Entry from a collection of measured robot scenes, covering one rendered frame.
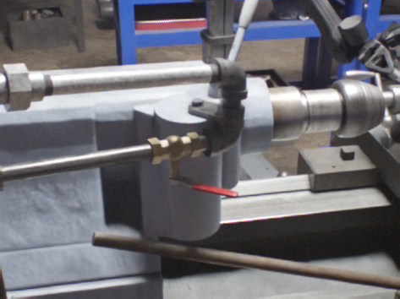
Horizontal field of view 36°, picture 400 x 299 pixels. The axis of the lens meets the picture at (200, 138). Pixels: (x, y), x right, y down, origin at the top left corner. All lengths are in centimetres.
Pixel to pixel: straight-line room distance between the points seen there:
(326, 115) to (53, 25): 382
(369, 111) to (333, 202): 31
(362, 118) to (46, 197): 46
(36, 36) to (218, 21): 271
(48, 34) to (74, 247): 386
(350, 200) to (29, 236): 63
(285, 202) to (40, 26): 360
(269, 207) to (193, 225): 38
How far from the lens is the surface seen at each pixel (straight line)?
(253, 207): 117
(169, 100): 80
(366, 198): 123
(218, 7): 206
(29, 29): 462
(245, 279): 118
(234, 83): 72
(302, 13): 287
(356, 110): 93
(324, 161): 126
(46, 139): 81
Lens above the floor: 148
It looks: 27 degrees down
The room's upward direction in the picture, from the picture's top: straight up
